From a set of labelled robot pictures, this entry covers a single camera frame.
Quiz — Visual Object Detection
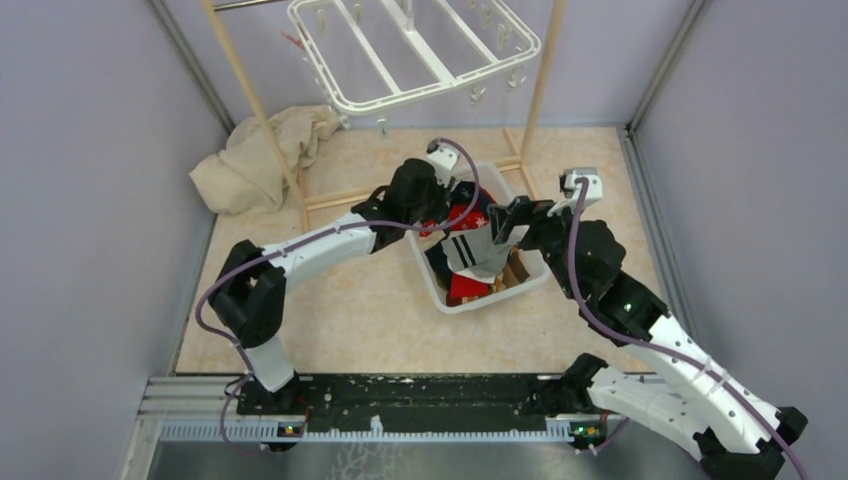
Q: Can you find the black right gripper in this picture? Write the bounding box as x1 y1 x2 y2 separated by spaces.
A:
488 195 586 300

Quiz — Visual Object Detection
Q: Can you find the red snowflake sock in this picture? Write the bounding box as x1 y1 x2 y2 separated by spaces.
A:
418 203 490 238

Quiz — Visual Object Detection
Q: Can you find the white grey sock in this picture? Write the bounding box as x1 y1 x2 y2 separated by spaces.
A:
441 229 515 284

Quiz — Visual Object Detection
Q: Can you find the dark navy sock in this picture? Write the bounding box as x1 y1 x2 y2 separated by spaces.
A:
448 181 495 214

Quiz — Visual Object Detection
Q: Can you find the white plastic laundry basket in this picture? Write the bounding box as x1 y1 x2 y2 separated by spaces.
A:
406 163 550 314

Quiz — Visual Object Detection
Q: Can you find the white plastic sock hanger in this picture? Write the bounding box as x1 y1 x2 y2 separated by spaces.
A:
286 0 543 117

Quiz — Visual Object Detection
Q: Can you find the red plain sock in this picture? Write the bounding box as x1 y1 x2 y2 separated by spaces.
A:
446 273 491 306

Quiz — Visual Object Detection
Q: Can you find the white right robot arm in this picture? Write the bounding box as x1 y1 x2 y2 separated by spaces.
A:
489 196 808 479

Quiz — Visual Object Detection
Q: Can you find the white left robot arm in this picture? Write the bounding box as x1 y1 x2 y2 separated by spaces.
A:
201 150 458 414

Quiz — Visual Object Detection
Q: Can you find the brown cloth in basket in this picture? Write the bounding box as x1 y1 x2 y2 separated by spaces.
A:
492 252 529 293

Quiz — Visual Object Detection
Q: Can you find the beige crumpled cloth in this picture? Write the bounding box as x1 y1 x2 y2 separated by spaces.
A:
189 105 340 216

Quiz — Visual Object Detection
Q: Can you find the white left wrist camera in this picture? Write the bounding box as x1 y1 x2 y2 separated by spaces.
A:
425 140 460 187

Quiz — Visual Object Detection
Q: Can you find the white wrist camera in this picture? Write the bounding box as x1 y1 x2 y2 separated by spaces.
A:
425 140 460 187
547 167 603 217

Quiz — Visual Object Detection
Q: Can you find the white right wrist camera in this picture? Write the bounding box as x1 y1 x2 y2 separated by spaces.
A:
547 167 603 217

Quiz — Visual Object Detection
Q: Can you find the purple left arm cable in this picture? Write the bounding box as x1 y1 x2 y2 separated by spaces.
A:
193 137 482 458

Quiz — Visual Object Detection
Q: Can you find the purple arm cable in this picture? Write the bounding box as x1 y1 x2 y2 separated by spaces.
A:
566 175 811 480
193 137 482 458

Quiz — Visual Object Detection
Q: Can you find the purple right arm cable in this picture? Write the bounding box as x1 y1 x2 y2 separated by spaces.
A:
566 175 811 480

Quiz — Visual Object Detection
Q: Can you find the wooden drying rack frame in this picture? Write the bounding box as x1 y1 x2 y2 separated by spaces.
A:
198 0 569 233

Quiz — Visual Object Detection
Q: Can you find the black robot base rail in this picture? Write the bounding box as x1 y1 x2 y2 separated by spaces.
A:
138 373 623 451

